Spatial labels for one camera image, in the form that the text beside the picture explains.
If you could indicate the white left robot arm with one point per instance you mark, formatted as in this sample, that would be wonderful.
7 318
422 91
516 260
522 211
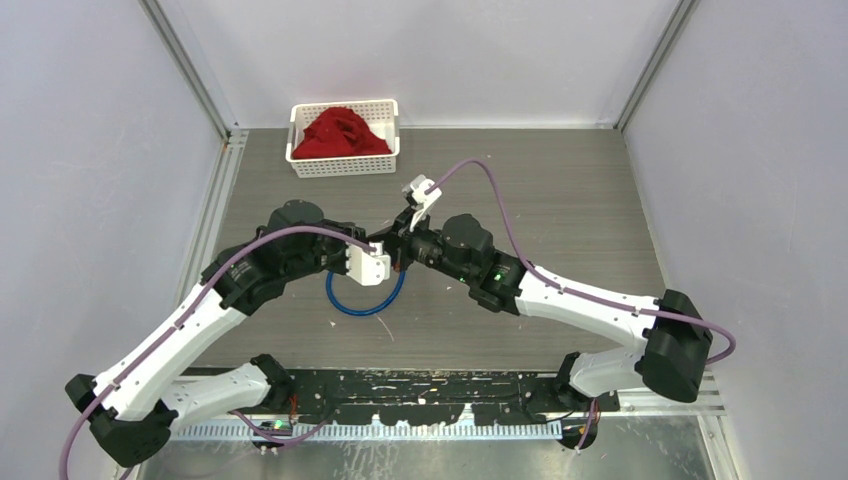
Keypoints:
134 407

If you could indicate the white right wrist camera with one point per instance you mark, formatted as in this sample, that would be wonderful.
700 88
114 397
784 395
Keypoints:
422 195

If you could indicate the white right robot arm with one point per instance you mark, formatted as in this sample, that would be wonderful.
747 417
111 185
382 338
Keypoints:
662 342

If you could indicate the blue cable lock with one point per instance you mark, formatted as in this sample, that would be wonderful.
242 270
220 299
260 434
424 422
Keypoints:
357 304

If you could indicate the red cloth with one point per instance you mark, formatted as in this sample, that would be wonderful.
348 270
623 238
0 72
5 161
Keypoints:
339 132

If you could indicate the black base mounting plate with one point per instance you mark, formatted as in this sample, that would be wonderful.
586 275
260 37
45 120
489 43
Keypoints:
421 398

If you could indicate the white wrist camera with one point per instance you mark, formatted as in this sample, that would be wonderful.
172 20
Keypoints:
422 195
368 267

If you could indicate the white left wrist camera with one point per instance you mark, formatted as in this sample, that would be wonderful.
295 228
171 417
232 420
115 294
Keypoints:
368 267

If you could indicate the white perforated plastic basket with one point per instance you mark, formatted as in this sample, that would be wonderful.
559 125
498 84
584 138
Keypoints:
381 115

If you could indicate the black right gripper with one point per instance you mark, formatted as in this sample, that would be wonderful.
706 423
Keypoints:
400 238

